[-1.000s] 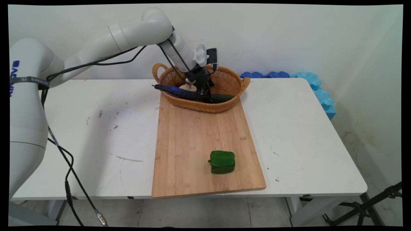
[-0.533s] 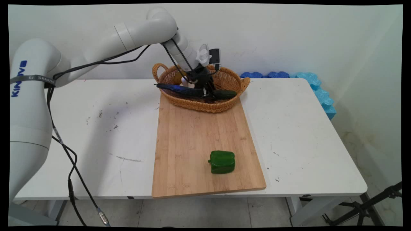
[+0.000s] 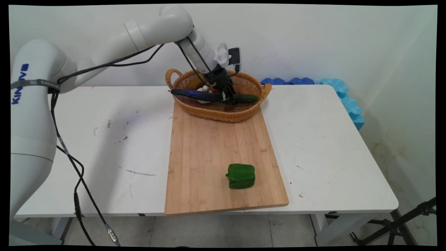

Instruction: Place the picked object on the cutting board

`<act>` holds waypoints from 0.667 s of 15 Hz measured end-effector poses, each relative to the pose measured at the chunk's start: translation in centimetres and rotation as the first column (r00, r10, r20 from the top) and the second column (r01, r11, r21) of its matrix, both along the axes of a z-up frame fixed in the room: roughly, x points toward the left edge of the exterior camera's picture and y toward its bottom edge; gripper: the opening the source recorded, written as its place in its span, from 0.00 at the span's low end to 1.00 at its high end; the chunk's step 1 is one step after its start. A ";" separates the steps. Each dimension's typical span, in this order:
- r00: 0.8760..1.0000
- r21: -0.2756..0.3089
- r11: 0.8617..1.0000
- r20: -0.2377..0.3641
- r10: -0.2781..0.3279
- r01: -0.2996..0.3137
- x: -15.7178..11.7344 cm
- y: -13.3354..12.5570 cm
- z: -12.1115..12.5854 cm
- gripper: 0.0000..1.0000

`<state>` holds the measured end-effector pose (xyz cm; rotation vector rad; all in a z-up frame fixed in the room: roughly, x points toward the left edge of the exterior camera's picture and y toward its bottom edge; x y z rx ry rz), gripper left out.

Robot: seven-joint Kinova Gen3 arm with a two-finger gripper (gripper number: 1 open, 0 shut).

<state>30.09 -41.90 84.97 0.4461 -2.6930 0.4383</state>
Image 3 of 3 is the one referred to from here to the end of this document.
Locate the grey base plate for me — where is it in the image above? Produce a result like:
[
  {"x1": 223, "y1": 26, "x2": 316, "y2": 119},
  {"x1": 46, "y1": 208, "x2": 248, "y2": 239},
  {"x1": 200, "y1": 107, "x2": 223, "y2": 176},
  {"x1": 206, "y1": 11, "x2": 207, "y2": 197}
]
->
[{"x1": 10, "y1": 219, "x2": 63, "y2": 246}]

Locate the black tripod stand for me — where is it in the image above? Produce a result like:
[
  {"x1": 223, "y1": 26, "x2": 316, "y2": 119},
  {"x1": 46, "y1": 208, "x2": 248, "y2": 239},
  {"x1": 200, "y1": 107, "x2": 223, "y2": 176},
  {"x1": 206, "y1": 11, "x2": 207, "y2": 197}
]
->
[{"x1": 326, "y1": 197, "x2": 437, "y2": 246}]

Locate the light blue foam strip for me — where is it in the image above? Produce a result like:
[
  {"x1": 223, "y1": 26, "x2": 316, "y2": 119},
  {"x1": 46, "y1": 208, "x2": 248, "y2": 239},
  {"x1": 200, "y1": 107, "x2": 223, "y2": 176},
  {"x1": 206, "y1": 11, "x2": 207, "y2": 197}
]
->
[{"x1": 321, "y1": 78, "x2": 366, "y2": 131}]

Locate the white mushroom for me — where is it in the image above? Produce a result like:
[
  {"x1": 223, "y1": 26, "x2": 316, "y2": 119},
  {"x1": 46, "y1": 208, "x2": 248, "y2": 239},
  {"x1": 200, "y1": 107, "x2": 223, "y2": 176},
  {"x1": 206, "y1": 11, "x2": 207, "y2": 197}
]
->
[{"x1": 196, "y1": 85, "x2": 211, "y2": 104}]

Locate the wooden cutting board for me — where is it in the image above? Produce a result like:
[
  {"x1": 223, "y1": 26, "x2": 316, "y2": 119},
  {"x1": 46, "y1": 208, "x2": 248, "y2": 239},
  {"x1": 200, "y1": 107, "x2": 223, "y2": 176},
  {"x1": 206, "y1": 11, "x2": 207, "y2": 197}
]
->
[{"x1": 164, "y1": 101, "x2": 290, "y2": 216}]

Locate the woven wicker basket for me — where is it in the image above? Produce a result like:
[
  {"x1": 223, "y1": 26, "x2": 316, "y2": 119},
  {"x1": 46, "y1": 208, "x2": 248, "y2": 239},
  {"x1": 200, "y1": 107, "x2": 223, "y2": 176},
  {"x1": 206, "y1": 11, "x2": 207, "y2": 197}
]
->
[{"x1": 165, "y1": 68, "x2": 272, "y2": 123}]

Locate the dark green cucumber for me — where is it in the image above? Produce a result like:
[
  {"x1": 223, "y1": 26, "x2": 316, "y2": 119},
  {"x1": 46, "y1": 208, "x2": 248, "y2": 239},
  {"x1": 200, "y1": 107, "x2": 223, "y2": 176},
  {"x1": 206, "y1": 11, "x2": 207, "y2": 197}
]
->
[{"x1": 169, "y1": 89, "x2": 260, "y2": 105}]

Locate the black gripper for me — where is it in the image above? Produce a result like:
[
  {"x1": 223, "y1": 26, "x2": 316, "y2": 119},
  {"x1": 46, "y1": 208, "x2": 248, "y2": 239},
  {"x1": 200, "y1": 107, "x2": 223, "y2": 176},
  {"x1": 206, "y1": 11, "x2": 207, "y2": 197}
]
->
[{"x1": 205, "y1": 67, "x2": 238, "y2": 105}]

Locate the green bell pepper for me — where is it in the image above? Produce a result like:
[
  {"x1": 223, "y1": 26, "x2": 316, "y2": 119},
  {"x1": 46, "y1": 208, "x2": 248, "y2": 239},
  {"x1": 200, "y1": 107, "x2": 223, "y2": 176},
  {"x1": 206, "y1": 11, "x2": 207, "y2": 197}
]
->
[{"x1": 225, "y1": 163, "x2": 256, "y2": 190}]

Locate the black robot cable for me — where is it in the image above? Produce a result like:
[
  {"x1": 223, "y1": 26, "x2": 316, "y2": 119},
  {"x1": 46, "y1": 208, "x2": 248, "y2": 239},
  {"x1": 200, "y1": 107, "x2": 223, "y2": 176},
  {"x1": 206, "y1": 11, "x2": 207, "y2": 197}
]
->
[{"x1": 51, "y1": 35, "x2": 241, "y2": 246}]

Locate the white table leg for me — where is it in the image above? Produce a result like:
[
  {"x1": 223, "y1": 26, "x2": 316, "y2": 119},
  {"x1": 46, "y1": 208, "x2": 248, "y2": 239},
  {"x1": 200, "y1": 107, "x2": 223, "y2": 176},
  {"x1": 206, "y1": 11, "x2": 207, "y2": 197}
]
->
[
  {"x1": 52, "y1": 217, "x2": 74, "y2": 242},
  {"x1": 309, "y1": 213, "x2": 370, "y2": 246}
]

